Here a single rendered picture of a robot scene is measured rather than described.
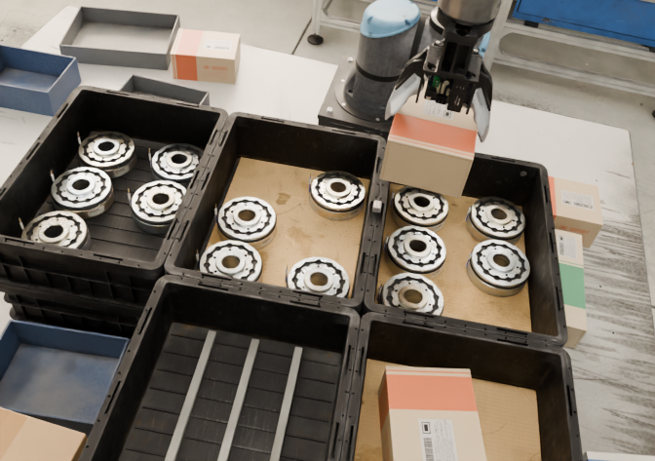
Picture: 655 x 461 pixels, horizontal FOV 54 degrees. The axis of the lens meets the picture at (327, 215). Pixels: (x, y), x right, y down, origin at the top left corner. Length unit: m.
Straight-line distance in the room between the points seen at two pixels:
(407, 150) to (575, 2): 2.19
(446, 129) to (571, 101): 2.31
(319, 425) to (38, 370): 0.49
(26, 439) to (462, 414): 0.57
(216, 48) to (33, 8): 1.96
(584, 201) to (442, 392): 0.68
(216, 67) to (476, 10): 0.99
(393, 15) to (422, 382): 0.77
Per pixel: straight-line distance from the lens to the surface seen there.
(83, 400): 1.14
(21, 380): 1.18
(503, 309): 1.12
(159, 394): 0.98
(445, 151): 0.89
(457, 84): 0.84
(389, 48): 1.38
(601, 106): 3.26
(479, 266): 1.12
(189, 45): 1.71
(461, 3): 0.80
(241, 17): 3.40
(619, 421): 1.25
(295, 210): 1.19
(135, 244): 1.15
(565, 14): 3.04
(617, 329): 1.36
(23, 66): 1.80
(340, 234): 1.15
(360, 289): 0.95
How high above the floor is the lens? 1.69
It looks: 46 degrees down
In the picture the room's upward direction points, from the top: 8 degrees clockwise
